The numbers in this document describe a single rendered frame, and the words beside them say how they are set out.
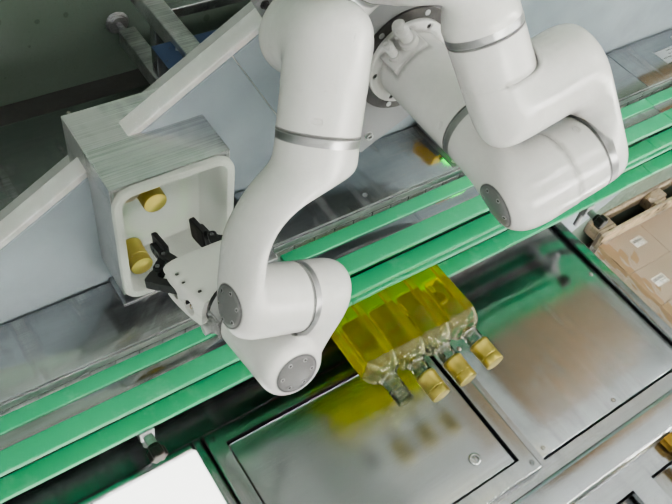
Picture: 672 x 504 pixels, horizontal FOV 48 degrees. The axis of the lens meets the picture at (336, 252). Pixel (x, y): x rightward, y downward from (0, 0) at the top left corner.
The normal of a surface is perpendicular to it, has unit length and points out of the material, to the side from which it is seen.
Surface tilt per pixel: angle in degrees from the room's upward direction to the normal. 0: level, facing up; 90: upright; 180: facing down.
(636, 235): 89
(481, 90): 66
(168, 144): 90
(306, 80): 70
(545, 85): 49
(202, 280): 104
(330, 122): 37
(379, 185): 90
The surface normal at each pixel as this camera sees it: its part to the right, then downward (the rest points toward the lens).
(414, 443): 0.12, -0.63
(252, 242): -0.45, -0.05
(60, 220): 0.55, 0.69
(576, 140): -0.08, -0.40
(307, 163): -0.11, 0.19
